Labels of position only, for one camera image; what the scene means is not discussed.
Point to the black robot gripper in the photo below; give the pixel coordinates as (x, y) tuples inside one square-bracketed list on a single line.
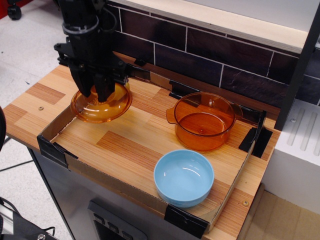
[(92, 63)]

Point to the orange transparent pot lid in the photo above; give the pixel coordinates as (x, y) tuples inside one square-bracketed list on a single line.
[(89, 109)]

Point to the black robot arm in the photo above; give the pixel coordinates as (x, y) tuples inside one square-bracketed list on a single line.
[(89, 27)]

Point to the orange transparent pot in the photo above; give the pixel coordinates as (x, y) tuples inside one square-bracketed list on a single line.
[(203, 121)]

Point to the black office chair base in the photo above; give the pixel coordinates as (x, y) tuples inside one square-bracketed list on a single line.
[(14, 12)]

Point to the light blue bowl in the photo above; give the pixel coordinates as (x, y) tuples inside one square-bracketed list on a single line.
[(183, 178)]

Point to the grey oven control panel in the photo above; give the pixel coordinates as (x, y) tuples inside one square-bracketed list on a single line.
[(108, 226)]

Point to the black upright post right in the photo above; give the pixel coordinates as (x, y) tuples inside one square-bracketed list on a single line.
[(300, 69)]

